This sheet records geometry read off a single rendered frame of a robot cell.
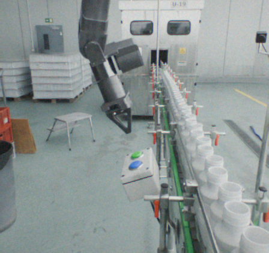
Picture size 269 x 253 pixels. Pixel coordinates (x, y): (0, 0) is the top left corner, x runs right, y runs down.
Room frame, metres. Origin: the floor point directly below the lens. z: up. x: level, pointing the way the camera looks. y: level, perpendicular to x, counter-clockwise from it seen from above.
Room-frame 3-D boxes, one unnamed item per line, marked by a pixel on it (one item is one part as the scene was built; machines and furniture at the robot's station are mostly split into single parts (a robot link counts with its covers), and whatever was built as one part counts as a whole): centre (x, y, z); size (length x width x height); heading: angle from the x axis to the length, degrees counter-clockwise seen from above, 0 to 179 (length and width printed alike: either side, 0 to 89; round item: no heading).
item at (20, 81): (7.17, 3.43, 0.50); 1.23 x 1.05 x 1.00; 175
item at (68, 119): (3.69, 0.98, 0.21); 0.61 x 0.47 x 0.41; 50
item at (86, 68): (8.58, 2.05, 0.59); 1.25 x 1.03 x 1.17; 178
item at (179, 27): (5.48, -0.47, 1.05); 1.60 x 1.40 x 2.10; 177
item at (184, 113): (0.93, -0.19, 1.08); 0.06 x 0.06 x 0.17
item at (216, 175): (0.46, -0.16, 1.08); 0.06 x 0.06 x 0.17
